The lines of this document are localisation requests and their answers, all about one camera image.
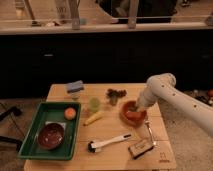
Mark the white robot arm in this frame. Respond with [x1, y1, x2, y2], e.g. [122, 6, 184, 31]
[136, 73, 213, 137]

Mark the dark grape bunch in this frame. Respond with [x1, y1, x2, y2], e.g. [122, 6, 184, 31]
[106, 89, 127, 106]

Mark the light green cup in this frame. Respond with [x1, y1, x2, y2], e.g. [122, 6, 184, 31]
[88, 98, 101, 113]

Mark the yellow banana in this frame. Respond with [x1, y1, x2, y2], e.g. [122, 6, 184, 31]
[84, 112, 103, 126]

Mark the blue sponge block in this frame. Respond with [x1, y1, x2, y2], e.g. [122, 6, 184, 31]
[66, 80, 84, 93]

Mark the orange bowl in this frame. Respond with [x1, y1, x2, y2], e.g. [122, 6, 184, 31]
[120, 101, 147, 127]

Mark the orange round fruit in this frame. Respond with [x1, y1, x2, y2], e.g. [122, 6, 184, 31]
[64, 108, 76, 120]

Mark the metal fork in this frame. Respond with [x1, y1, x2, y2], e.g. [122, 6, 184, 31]
[145, 120, 156, 147]

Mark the white cloth in tray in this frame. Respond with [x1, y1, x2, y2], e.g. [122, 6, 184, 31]
[45, 121, 66, 131]

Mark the green plastic tray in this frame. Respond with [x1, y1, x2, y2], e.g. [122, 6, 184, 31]
[18, 102, 81, 160]

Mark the wooden block brush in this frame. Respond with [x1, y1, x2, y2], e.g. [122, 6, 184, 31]
[128, 139, 154, 159]

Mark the dark red bowl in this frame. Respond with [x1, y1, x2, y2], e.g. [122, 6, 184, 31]
[37, 126, 64, 150]

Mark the black chair base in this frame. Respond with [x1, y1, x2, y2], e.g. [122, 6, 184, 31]
[0, 105, 25, 151]

